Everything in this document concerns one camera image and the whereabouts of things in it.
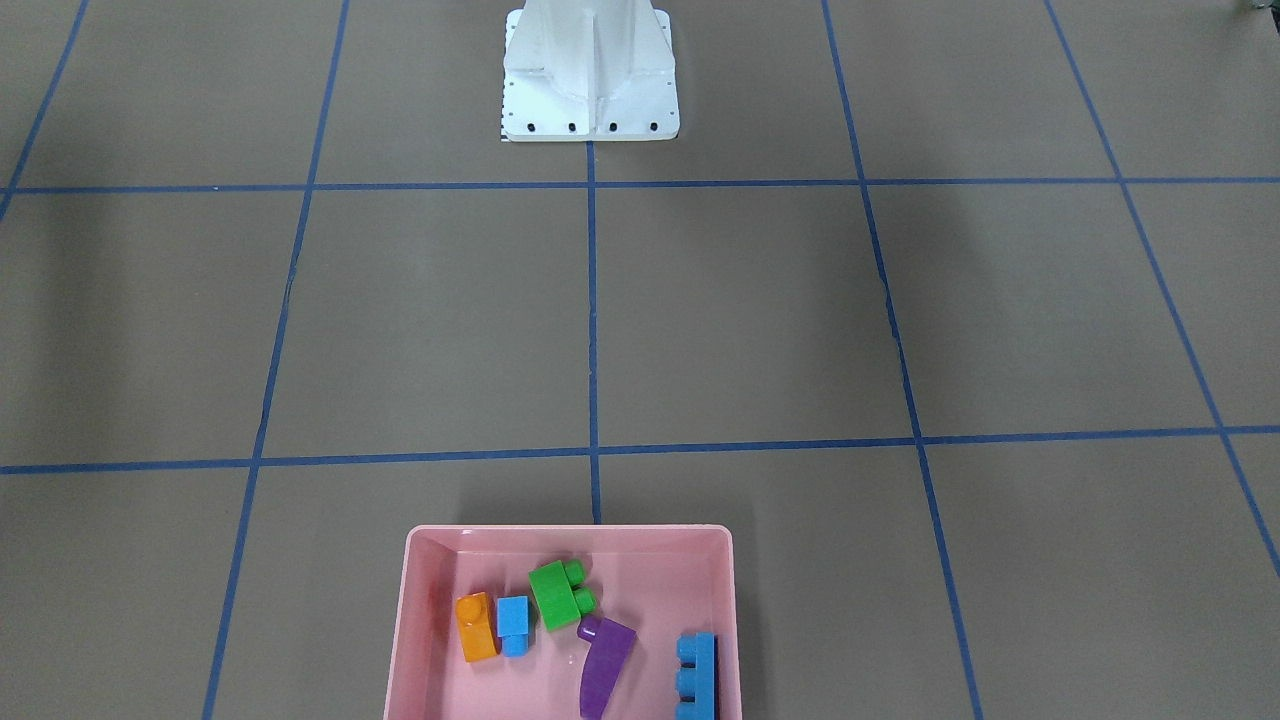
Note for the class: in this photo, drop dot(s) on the green stud block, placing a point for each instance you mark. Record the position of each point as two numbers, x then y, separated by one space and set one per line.
561 594

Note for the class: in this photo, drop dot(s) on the small blue stud block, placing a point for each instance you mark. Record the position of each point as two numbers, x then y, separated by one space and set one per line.
514 625

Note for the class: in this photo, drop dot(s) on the purple sloped block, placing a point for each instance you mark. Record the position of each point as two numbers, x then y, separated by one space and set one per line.
610 645

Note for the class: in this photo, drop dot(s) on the orange sloped block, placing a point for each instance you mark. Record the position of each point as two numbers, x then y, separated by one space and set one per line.
473 615

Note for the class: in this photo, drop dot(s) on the long blue stud block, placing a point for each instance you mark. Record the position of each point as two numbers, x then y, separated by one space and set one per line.
696 677

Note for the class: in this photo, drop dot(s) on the pink plastic box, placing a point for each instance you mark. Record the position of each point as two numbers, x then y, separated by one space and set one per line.
662 581

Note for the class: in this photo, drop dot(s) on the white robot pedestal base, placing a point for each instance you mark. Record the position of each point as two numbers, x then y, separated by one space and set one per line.
589 71

